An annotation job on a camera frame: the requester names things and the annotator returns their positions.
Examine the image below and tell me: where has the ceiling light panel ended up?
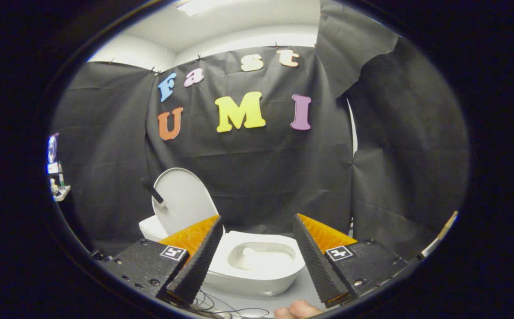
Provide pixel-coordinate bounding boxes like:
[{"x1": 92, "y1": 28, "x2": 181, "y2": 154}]
[{"x1": 177, "y1": 0, "x2": 240, "y2": 17}]

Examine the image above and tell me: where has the light wooden board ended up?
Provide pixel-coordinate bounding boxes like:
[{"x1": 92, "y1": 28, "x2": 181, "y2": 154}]
[{"x1": 417, "y1": 210, "x2": 459, "y2": 261}]

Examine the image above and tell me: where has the shelf with small bottles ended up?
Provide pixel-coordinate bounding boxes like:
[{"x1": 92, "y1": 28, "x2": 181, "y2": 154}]
[{"x1": 46, "y1": 133, "x2": 71, "y2": 202}]

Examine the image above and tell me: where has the black backdrop cloth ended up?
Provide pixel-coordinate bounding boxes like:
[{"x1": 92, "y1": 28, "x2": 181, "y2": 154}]
[{"x1": 49, "y1": 0, "x2": 469, "y2": 262}]

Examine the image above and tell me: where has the thin black cable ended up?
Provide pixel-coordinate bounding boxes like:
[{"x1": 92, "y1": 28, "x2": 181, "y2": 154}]
[{"x1": 193, "y1": 290, "x2": 271, "y2": 319}]

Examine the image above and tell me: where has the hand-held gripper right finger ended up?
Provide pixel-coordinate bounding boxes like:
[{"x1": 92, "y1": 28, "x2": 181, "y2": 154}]
[{"x1": 293, "y1": 214, "x2": 419, "y2": 309}]

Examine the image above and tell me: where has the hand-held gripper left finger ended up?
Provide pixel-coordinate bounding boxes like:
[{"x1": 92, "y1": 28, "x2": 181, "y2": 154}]
[{"x1": 95, "y1": 215, "x2": 223, "y2": 308}]

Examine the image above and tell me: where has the grey round lid handle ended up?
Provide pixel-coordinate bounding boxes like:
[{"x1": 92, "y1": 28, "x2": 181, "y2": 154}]
[{"x1": 140, "y1": 177, "x2": 167, "y2": 208}]

